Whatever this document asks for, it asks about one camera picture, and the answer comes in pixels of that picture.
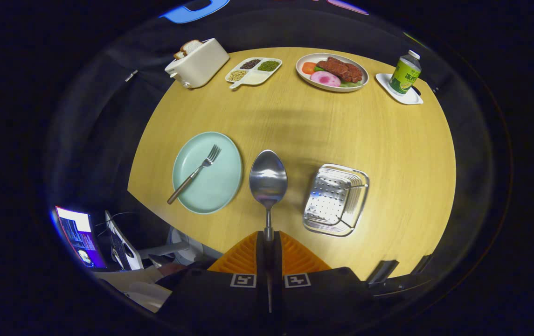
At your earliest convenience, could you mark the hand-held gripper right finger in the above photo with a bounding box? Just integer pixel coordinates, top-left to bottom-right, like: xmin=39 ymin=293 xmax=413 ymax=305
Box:
xmin=271 ymin=231 xmax=380 ymax=327

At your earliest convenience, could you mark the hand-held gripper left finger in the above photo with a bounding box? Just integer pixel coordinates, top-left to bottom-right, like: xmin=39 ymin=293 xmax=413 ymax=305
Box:
xmin=157 ymin=231 xmax=270 ymax=327

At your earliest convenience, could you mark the metal fork with brown handle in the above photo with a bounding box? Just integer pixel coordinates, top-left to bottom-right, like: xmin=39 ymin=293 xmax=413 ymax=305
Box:
xmin=167 ymin=144 xmax=222 ymax=205

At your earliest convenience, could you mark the metal spoon with brown handle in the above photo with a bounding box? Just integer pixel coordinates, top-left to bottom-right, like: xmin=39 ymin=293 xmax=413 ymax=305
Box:
xmin=249 ymin=149 xmax=289 ymax=313

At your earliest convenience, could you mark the perforated metal cutlery basket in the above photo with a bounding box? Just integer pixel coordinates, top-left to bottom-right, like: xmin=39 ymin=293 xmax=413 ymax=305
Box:
xmin=302 ymin=163 xmax=370 ymax=237

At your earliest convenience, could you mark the white laptop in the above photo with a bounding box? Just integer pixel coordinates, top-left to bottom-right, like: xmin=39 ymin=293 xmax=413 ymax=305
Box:
xmin=104 ymin=210 xmax=145 ymax=271

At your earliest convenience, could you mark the light green plate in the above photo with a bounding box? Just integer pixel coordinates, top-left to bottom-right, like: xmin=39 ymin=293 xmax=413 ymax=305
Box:
xmin=172 ymin=132 xmax=243 ymax=215

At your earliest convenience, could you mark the lit computer monitor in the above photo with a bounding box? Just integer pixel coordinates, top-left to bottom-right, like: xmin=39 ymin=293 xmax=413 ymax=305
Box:
xmin=55 ymin=206 xmax=107 ymax=269

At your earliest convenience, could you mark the white food plate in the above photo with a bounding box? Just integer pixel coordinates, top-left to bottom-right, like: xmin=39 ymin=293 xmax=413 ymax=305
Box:
xmin=296 ymin=53 xmax=369 ymax=92

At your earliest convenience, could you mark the pink round food slice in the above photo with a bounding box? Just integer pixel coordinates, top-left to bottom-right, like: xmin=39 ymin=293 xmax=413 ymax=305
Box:
xmin=310 ymin=71 xmax=342 ymax=88

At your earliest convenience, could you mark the white square coaster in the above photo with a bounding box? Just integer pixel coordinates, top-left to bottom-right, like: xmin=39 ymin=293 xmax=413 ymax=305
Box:
xmin=375 ymin=72 xmax=424 ymax=105

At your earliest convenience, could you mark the white divided bean dish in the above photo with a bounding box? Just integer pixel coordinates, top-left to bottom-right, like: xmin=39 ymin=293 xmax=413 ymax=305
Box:
xmin=225 ymin=57 xmax=283 ymax=90

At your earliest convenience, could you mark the brown meat piece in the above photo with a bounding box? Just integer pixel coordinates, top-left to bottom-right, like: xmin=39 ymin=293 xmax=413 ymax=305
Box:
xmin=316 ymin=57 xmax=363 ymax=84

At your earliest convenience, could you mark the white toaster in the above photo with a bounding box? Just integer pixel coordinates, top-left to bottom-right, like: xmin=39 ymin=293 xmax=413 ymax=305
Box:
xmin=165 ymin=38 xmax=230 ymax=89

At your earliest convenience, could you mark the green drink bottle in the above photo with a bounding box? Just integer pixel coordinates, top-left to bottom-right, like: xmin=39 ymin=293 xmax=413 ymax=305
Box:
xmin=388 ymin=50 xmax=422 ymax=95

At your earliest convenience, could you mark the black table bracket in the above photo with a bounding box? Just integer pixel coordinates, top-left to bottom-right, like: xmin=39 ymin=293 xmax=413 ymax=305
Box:
xmin=411 ymin=254 xmax=433 ymax=276
xmin=367 ymin=260 xmax=399 ymax=283

